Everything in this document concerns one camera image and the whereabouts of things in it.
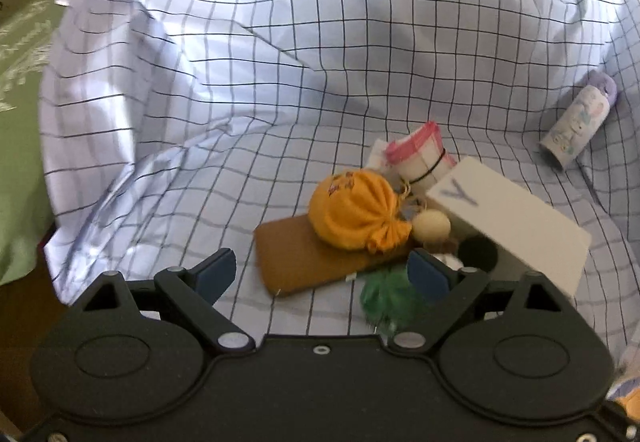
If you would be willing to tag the green plush toy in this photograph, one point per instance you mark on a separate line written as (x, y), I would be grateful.
(390, 297)

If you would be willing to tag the brown textured case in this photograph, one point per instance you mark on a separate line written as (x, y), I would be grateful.
(295, 257)

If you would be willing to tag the black sponge applicator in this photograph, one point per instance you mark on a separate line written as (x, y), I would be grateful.
(475, 252)

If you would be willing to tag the printed bottle with purple cap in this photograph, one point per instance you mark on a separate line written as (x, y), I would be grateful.
(580, 122)

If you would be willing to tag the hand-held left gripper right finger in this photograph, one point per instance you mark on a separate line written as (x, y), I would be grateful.
(427, 274)

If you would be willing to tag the blue checked bed sheet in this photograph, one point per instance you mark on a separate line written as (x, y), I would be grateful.
(225, 72)

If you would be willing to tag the green printed bag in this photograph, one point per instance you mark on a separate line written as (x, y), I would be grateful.
(20, 147)

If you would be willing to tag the white cardboard box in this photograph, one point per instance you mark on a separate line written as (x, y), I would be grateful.
(515, 227)

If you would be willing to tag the pink-trimmed white cloth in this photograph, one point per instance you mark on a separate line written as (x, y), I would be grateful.
(420, 162)

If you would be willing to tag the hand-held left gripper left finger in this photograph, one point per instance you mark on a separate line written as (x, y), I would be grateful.
(217, 272)

